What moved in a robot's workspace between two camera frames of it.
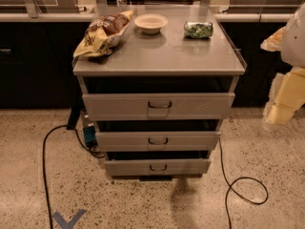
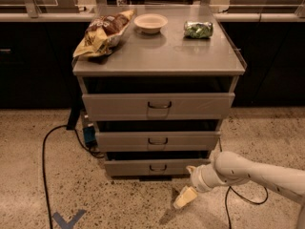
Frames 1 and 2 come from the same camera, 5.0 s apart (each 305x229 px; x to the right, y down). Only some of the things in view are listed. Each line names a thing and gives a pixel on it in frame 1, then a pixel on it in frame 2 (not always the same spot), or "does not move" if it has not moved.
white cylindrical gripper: [294, 43] to [197, 179]
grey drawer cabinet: [159, 98] does not move
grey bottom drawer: [157, 166] does not move
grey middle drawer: [156, 140] does not move
